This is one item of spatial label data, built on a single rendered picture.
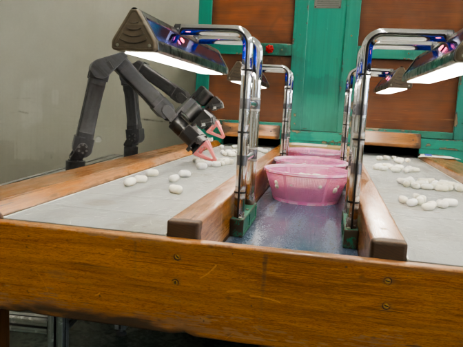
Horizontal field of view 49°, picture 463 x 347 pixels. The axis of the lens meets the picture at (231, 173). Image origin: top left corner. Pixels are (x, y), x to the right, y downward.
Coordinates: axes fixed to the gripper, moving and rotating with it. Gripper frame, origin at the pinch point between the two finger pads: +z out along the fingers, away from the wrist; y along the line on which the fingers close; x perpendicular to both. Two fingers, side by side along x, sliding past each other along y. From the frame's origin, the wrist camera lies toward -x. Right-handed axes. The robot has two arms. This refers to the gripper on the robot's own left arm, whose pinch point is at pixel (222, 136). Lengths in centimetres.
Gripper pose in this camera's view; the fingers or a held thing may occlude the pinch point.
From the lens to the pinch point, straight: 218.2
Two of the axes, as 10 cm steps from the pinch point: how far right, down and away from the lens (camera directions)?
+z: 7.1, 7.0, -0.5
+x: -6.7, 7.0, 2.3
